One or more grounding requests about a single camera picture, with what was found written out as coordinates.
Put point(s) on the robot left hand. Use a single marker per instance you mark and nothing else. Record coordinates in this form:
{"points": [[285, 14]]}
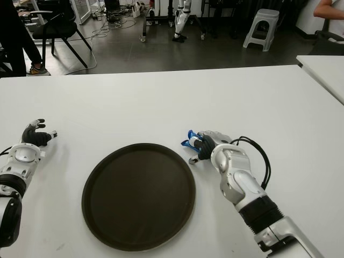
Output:
{"points": [[33, 137]]}

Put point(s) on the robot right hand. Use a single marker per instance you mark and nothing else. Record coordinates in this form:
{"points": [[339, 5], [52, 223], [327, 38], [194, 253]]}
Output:
{"points": [[212, 142]]}

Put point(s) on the blue Oreo cookie pack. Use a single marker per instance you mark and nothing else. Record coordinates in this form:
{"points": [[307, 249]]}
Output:
{"points": [[191, 134]]}

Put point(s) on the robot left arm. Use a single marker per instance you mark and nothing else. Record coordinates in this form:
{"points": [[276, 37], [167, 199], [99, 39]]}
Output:
{"points": [[14, 172]]}

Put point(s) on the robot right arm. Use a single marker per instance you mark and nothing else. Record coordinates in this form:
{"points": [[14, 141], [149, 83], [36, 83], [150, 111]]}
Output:
{"points": [[242, 182]]}

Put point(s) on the round dark brown tray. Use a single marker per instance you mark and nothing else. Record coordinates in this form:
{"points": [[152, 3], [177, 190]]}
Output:
{"points": [[138, 197]]}

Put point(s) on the person in black clothes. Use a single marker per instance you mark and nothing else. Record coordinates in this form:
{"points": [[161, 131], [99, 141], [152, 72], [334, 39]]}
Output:
{"points": [[18, 35]]}

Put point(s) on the black chair with grey armrests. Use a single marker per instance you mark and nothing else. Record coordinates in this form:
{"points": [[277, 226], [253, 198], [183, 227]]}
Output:
{"points": [[60, 28]]}

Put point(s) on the white plastic stool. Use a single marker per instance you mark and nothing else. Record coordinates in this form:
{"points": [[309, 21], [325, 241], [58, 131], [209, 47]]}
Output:
{"points": [[262, 29]]}

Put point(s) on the white humanoid robot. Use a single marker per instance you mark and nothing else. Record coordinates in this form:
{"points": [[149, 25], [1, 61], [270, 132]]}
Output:
{"points": [[179, 20]]}

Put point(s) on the white framed panel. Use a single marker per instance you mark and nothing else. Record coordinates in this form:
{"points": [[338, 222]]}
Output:
{"points": [[82, 12]]}

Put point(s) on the black padded chair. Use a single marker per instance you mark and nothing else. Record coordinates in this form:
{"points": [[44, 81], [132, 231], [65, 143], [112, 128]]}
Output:
{"points": [[326, 43]]}

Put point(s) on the white bag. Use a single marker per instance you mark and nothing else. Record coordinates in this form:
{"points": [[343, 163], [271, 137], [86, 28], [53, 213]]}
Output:
{"points": [[139, 9]]}

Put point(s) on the person in white shirt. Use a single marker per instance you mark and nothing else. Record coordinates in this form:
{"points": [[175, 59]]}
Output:
{"points": [[329, 9]]}

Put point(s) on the black wheeled metal frame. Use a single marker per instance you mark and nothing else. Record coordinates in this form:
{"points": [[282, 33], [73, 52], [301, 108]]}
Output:
{"points": [[143, 24]]}

